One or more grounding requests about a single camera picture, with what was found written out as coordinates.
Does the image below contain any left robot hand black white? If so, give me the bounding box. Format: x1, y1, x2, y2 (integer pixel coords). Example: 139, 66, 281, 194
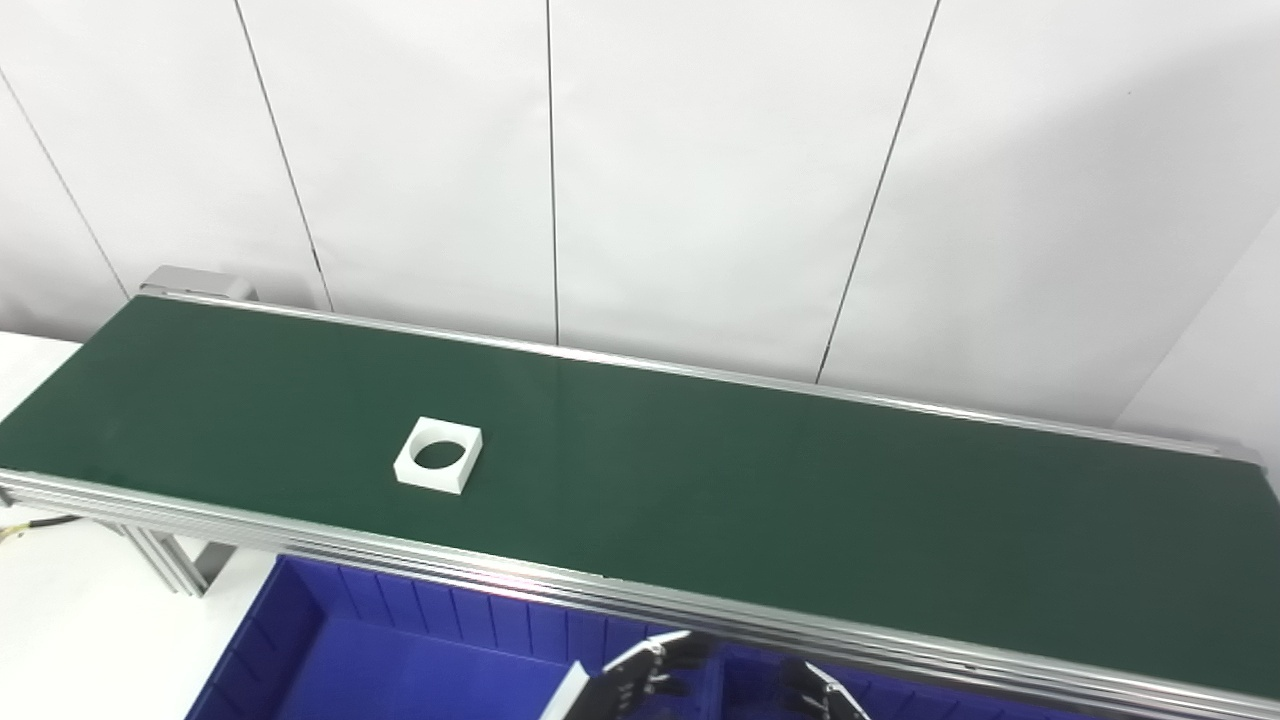
540, 630, 716, 720

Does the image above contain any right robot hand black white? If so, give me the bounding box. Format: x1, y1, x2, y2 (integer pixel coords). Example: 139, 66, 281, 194
780, 658, 871, 720

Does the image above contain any white square part round hole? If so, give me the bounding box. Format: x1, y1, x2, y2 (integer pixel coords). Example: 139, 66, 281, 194
393, 416, 483, 495

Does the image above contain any blue plastic bin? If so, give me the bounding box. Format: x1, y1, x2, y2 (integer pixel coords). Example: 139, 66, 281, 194
185, 555, 731, 720
700, 640, 1101, 720

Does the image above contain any aluminium conveyor leg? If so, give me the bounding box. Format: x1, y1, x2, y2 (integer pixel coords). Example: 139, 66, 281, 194
120, 525, 236, 598

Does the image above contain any grey conveyor motor box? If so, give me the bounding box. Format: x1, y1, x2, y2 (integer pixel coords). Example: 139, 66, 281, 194
140, 266, 259, 301

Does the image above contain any green conveyor belt aluminium frame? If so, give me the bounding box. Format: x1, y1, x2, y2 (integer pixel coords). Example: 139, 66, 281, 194
0, 290, 1280, 720

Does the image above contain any black cable yellow connector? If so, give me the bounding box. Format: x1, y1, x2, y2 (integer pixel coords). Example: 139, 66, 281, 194
0, 515, 81, 546

